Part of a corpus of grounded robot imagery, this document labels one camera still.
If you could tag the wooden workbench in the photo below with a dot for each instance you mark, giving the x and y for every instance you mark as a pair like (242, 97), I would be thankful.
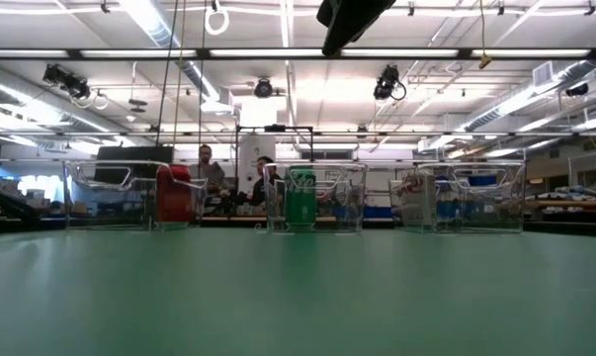
(574, 204)

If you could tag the green soda can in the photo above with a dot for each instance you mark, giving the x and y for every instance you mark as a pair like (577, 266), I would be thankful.
(300, 203)

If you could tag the black table frame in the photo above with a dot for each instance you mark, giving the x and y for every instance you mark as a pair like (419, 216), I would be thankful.
(564, 228)

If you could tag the silver soda can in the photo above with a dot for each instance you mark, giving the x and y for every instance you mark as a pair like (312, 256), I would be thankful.
(417, 203)

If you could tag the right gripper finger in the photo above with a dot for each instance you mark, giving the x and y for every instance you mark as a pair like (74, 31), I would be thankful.
(349, 30)
(331, 34)

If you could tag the black overhead beam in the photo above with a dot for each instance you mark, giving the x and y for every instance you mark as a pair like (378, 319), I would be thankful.
(203, 53)

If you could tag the clear plastic bin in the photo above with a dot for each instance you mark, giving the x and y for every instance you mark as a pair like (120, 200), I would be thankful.
(105, 207)
(347, 207)
(475, 207)

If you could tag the black round ceiling camera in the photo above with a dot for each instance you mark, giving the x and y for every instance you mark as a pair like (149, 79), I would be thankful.
(263, 89)

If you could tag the red soda can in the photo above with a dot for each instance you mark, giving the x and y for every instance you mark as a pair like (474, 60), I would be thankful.
(174, 198)

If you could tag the green table mat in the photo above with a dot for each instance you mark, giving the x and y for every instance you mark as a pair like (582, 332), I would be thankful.
(297, 296)

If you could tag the person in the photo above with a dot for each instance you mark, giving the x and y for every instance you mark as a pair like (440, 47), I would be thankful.
(258, 188)
(206, 173)

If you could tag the white cylindrical tank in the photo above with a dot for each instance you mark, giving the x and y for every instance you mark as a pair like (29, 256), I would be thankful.
(255, 158)

